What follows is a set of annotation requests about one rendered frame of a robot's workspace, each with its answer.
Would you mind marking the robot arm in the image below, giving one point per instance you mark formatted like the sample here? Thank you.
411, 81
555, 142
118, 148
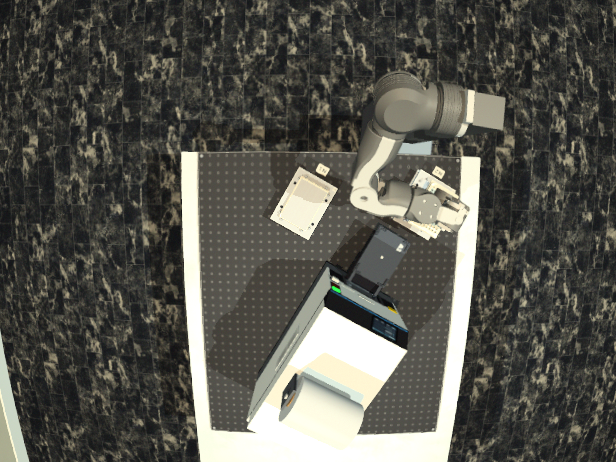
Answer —
403, 105

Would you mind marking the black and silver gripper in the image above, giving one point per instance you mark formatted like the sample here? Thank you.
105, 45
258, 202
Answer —
441, 194

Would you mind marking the small white label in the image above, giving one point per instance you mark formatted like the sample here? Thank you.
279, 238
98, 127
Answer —
322, 169
438, 172

